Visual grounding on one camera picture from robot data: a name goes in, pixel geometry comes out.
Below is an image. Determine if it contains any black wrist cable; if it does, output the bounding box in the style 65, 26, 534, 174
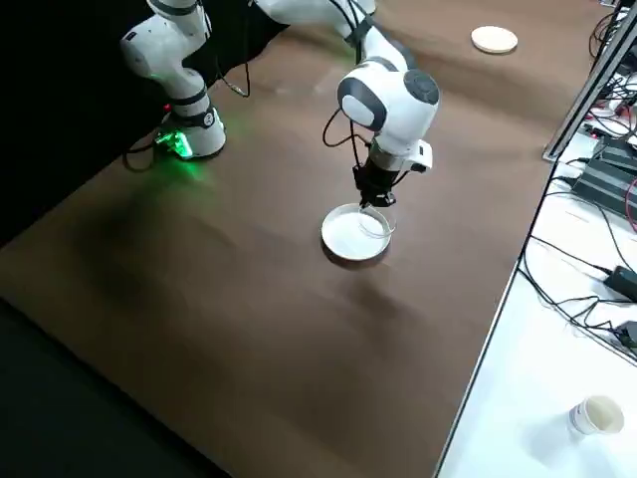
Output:
321, 108, 370, 171

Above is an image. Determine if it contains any black base cable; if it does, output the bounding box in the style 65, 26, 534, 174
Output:
122, 140, 168, 173

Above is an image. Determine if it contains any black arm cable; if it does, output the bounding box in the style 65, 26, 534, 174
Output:
197, 0, 253, 99

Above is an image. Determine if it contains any aluminium profile post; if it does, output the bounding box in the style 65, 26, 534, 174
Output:
542, 0, 637, 161

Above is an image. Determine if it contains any black table cable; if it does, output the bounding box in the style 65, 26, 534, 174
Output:
526, 234, 614, 274
517, 266, 619, 334

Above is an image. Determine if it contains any white round plate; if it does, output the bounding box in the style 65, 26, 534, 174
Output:
320, 202, 393, 261
471, 25, 519, 55

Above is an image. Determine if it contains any black electronics box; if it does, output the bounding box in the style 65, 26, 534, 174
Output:
570, 159, 637, 221
591, 134, 637, 173

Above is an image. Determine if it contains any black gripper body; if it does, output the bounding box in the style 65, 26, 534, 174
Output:
351, 158, 402, 199

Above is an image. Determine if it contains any red cable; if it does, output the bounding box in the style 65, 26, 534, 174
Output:
624, 176, 637, 225

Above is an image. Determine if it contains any black power adapter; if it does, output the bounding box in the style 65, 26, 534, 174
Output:
604, 265, 637, 302

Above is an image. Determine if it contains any white paper cup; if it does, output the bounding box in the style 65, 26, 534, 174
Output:
566, 395, 626, 437

